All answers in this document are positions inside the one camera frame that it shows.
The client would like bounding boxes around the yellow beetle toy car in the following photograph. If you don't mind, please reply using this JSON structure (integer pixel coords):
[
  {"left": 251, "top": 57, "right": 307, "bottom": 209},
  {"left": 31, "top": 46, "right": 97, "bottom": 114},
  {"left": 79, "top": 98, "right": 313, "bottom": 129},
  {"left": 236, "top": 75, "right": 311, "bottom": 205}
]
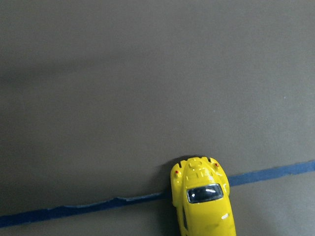
[{"left": 170, "top": 157, "right": 236, "bottom": 236}]

